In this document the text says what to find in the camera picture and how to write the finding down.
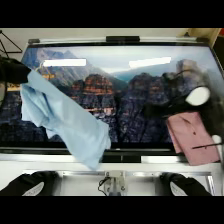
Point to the pink shirt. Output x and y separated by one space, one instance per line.
191 133

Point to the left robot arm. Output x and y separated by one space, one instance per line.
13 71

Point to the light blue shirt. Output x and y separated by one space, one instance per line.
71 121

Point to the silver frame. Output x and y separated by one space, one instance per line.
115 182

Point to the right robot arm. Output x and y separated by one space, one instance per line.
186 186

